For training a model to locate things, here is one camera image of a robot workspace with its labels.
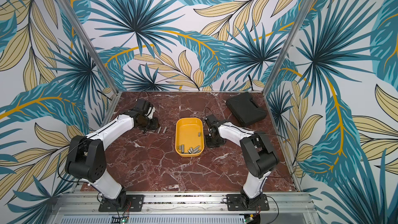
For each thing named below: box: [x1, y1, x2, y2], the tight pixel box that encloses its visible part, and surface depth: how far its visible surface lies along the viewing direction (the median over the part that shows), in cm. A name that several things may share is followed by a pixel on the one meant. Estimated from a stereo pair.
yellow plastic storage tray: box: [175, 117, 205, 158], surface depth 96 cm
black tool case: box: [225, 91, 268, 128], surface depth 108 cm
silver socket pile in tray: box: [178, 144, 202, 154], surface depth 92 cm
